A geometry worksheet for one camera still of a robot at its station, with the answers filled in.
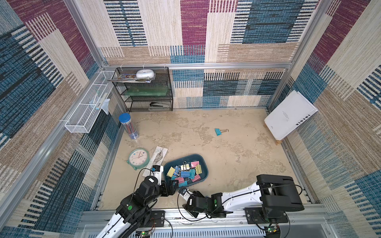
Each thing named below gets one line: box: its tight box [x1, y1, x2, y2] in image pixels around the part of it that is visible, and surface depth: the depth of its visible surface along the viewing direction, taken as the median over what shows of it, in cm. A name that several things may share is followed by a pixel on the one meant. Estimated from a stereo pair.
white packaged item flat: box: [142, 145, 169, 178], surface depth 97 cm
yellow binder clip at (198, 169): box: [195, 164, 203, 175], surface depth 88 cm
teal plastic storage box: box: [163, 153, 209, 188], surface depth 88 cm
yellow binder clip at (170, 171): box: [165, 165, 176, 179], surface depth 87 cm
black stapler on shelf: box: [149, 102, 170, 108], surface depth 110 cm
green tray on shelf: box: [125, 86, 169, 97], surface depth 101 cm
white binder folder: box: [263, 89, 319, 141], surface depth 90 cm
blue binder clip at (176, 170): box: [173, 165, 181, 177], surface depth 89 cm
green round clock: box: [126, 147, 151, 171], surface depth 93 cm
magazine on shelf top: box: [107, 73, 157, 84], surface depth 86 cm
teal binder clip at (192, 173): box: [189, 168, 196, 180], surface depth 87 cm
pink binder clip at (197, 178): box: [190, 174, 202, 183], surface depth 86 cm
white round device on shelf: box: [135, 68, 155, 80], surface depth 91 cm
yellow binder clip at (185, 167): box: [180, 164, 191, 171], surface depth 91 cm
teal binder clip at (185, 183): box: [178, 180, 189, 188], surface depth 84 cm
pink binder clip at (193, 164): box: [190, 160, 200, 169], surface depth 92 cm
